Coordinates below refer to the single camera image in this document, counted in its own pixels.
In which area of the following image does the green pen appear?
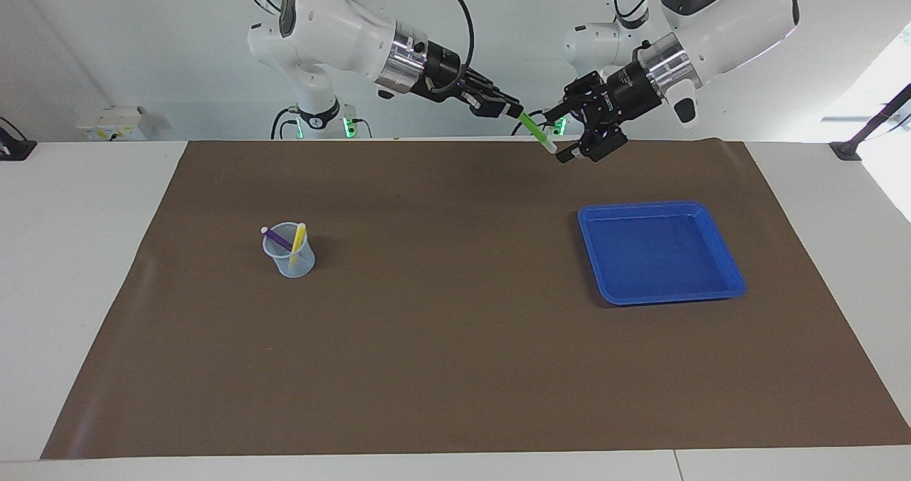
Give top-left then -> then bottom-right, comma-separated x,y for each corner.
518,111 -> 558,154

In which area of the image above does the purple pen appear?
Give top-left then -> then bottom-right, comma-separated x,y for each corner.
260,226 -> 294,252

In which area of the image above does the blue plastic tray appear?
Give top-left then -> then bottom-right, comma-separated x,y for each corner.
577,201 -> 747,306

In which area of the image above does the brown table mat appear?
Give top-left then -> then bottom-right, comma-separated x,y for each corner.
41,139 -> 911,460

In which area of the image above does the translucent plastic cup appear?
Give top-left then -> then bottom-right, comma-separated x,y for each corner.
262,221 -> 316,279

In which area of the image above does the black table clamp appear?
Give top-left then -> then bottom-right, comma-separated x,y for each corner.
0,116 -> 38,162

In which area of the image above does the black left arm base cable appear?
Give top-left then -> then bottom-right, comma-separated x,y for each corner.
511,110 -> 564,137

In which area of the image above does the black arm base cable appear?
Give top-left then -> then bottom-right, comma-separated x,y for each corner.
270,107 -> 300,140
511,110 -> 564,137

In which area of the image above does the black right arm base cable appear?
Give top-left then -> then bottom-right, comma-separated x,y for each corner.
270,107 -> 300,140

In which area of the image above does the white wall socket box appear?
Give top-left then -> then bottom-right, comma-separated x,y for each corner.
77,106 -> 159,142

